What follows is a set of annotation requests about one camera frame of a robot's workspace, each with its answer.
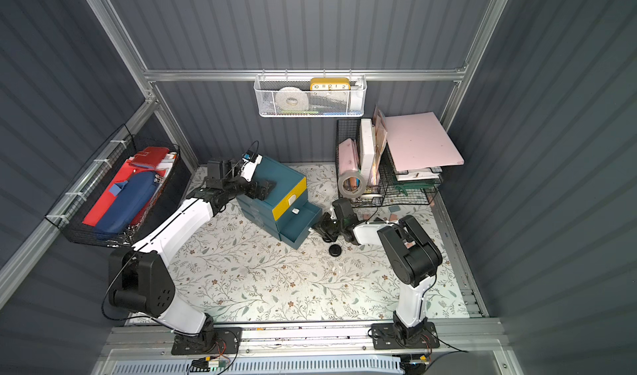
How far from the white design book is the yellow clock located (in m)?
A: 0.15

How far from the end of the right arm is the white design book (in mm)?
249

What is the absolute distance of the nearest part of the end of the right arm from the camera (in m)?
0.86

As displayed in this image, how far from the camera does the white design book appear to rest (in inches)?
36.0
